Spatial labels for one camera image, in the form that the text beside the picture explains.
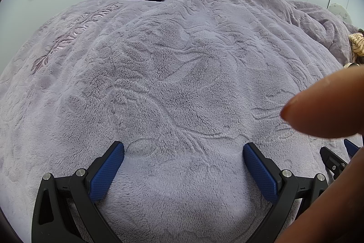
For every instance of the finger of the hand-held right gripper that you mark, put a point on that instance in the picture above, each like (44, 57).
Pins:
(331, 162)
(351, 147)

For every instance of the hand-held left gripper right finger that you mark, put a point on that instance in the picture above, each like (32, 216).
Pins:
(260, 173)

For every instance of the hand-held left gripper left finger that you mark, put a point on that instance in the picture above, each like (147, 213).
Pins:
(106, 171)

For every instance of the person's right hand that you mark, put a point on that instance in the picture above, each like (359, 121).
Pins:
(327, 109)

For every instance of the beige striped garment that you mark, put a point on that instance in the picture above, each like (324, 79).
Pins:
(358, 43)

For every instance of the purple embossed blanket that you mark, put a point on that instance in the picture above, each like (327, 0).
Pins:
(170, 75)

